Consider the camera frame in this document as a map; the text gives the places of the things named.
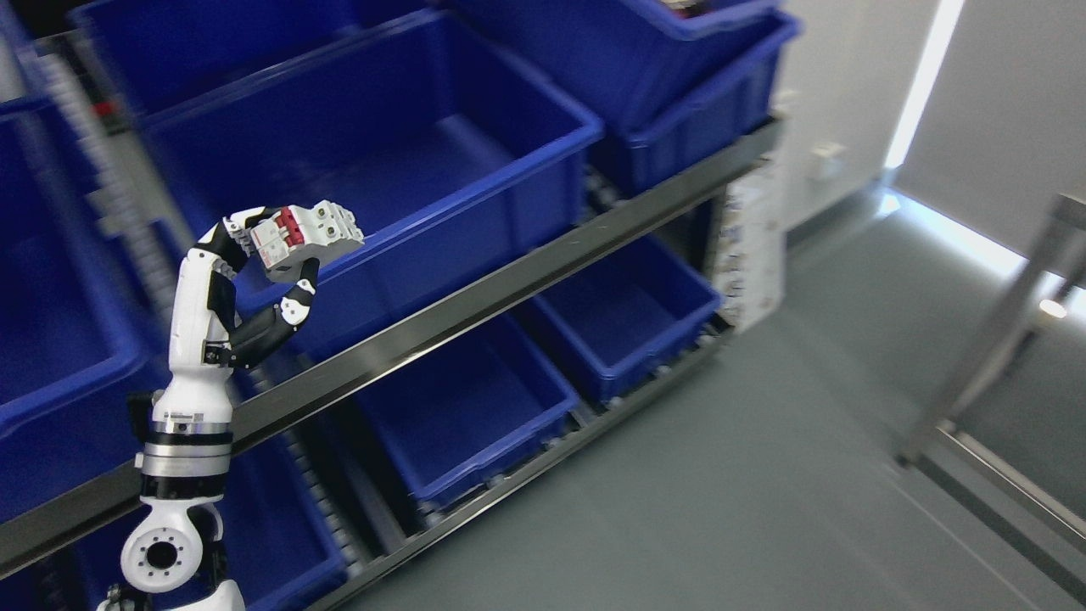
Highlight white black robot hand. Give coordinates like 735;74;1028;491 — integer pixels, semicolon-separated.
151;205;321;434

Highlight grey red circuit breaker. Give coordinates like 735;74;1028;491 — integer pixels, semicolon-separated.
248;200;365;283

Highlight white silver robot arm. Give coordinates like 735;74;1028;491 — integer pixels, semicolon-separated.
97;420;247;610

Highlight metal shelf rack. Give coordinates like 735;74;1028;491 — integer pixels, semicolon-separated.
0;25;786;611

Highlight blue bin bottom left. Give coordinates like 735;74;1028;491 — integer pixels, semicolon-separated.
1;434;348;610

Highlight blue bin lower middle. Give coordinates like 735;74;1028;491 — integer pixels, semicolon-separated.
356;316;580;510

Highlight blue bin top left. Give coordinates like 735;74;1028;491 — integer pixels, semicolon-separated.
70;1;434;115

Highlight large blue bin middle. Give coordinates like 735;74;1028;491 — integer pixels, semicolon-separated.
138;10;602;362

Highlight blue bin lower right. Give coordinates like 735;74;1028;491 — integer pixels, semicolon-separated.
512;236;723;405

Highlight blue bin upper right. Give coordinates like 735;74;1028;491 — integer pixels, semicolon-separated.
445;1;803;194

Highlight stainless steel table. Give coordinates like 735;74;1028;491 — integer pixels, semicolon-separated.
893;186;1085;604

